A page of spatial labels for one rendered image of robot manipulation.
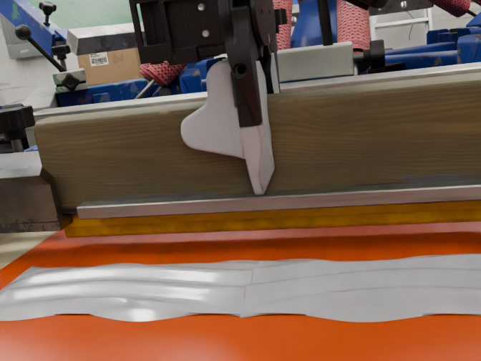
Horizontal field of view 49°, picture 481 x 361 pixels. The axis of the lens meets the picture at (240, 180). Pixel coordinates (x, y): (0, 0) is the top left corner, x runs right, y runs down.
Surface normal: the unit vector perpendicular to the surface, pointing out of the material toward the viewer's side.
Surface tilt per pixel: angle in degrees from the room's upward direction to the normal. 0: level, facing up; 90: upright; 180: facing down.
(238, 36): 69
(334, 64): 90
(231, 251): 0
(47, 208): 90
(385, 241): 0
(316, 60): 90
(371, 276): 31
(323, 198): 90
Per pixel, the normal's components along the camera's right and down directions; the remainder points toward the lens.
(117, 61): -0.09, 0.26
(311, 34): -0.50, -0.18
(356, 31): -0.07, -0.59
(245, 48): -0.24, 0.10
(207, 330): -0.13, -0.95
